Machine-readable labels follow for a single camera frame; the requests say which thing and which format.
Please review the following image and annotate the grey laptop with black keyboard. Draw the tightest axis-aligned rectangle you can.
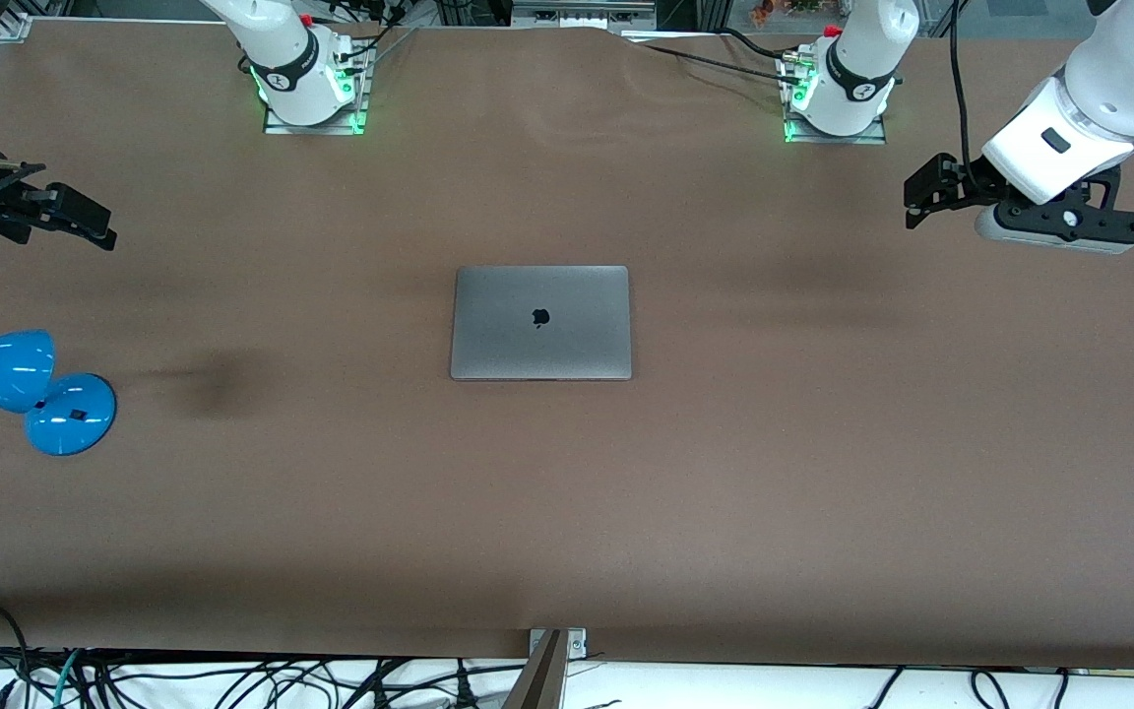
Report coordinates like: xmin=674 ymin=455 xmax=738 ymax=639
xmin=449 ymin=264 xmax=634 ymax=382

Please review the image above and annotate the blue desk lamp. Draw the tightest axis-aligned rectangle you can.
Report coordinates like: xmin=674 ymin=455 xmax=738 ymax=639
xmin=0 ymin=330 xmax=119 ymax=458

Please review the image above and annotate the orange background clutter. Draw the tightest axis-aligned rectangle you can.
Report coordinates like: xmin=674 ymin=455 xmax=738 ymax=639
xmin=748 ymin=0 xmax=826 ymax=27

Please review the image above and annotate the brown table cover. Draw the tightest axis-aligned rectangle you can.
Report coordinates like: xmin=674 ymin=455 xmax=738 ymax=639
xmin=0 ymin=15 xmax=1134 ymax=673

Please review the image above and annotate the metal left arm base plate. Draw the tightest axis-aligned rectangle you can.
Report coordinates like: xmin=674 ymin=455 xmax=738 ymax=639
xmin=781 ymin=49 xmax=889 ymax=147

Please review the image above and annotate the black base cable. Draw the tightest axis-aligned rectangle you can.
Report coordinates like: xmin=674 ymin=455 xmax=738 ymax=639
xmin=336 ymin=0 xmax=420 ymax=66
xmin=722 ymin=27 xmax=790 ymax=62
xmin=640 ymin=43 xmax=804 ymax=86

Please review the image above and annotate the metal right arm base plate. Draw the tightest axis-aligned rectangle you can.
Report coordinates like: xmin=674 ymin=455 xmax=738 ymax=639
xmin=263 ymin=44 xmax=371 ymax=137

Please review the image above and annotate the metal equipment rail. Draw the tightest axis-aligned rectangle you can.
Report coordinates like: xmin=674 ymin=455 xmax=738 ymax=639
xmin=511 ymin=0 xmax=659 ymax=30

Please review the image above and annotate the teal floor cable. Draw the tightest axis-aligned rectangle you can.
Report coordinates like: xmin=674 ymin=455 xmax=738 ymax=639
xmin=51 ymin=648 xmax=88 ymax=709

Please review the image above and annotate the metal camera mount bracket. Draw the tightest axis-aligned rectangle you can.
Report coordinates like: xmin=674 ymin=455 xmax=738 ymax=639
xmin=528 ymin=627 xmax=589 ymax=662

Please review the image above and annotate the grey camera pole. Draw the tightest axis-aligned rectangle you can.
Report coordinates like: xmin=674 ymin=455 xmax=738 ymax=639
xmin=501 ymin=630 xmax=569 ymax=709

